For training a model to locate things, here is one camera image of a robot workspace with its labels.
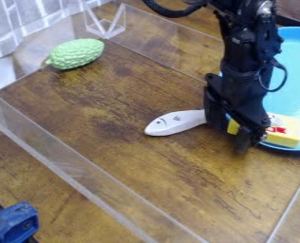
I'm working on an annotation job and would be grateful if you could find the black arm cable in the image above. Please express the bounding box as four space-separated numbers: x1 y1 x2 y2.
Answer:
141 0 208 19

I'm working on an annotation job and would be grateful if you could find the clear acrylic barrier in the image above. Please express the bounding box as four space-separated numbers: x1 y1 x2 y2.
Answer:
0 98 209 243

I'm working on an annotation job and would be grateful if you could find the green bumpy gourd toy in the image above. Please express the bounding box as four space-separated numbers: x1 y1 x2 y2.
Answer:
46 39 105 70

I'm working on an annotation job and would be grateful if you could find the blue round plastic tray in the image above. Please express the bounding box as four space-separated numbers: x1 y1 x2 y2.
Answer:
261 27 300 151

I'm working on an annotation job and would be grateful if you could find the white wooden fish toy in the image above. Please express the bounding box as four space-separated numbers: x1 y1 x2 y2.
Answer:
143 109 208 137

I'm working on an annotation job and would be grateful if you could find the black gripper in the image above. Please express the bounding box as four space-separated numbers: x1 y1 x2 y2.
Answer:
204 62 273 155

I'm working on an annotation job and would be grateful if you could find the white checkered cloth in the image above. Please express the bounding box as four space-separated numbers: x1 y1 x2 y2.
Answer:
0 0 89 57

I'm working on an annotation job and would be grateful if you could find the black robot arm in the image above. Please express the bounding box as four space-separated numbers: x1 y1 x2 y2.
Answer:
204 0 284 154

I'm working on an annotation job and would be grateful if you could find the yellow butter block toy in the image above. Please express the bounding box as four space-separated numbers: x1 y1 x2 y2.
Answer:
226 112 300 149

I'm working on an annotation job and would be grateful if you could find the clear acrylic corner bracket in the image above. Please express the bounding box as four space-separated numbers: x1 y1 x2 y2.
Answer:
83 0 126 39

